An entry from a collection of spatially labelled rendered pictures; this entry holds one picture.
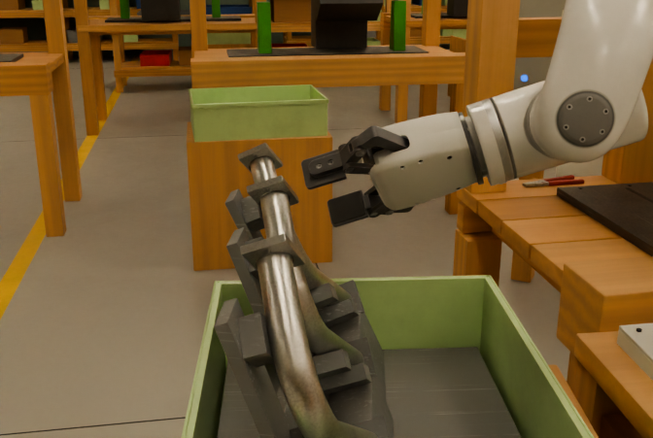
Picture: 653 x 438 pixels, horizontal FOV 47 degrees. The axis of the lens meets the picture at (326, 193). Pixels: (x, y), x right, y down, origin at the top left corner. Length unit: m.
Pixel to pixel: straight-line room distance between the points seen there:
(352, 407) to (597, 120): 0.44
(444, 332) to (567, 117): 0.60
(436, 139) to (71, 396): 2.19
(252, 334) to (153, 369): 2.24
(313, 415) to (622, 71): 0.37
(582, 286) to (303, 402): 0.83
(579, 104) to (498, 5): 1.10
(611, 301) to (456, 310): 0.27
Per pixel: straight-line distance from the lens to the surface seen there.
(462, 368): 1.15
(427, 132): 0.73
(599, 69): 0.67
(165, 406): 2.64
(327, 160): 0.73
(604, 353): 1.24
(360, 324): 1.07
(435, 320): 1.18
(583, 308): 1.37
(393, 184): 0.74
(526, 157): 0.74
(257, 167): 0.95
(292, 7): 8.39
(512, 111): 0.74
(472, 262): 1.89
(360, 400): 0.92
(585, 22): 0.68
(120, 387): 2.77
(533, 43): 1.90
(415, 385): 1.10
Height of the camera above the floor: 1.43
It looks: 18 degrees down
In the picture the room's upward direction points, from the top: straight up
